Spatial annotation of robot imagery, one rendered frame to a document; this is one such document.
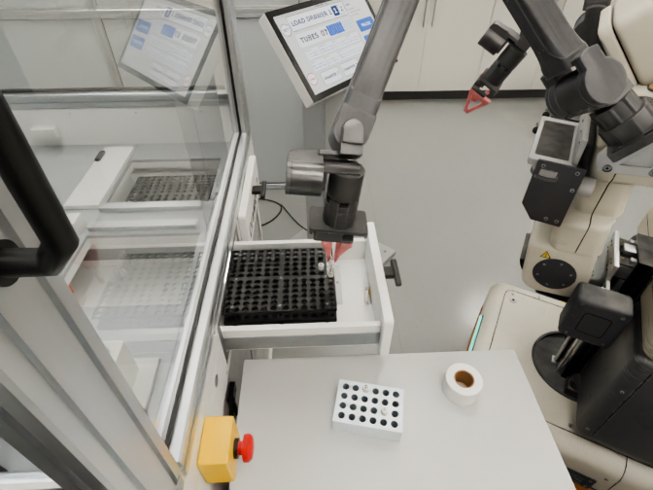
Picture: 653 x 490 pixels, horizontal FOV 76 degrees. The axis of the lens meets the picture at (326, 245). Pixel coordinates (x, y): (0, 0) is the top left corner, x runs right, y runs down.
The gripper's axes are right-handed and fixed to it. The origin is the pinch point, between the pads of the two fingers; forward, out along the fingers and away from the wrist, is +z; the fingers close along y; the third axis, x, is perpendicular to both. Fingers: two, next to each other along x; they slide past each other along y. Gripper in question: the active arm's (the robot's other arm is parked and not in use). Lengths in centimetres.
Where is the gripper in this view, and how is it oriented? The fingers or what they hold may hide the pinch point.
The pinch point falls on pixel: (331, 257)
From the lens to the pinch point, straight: 79.5
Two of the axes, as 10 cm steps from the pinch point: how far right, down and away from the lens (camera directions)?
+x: 0.2, 6.6, -7.5
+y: -9.9, -0.8, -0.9
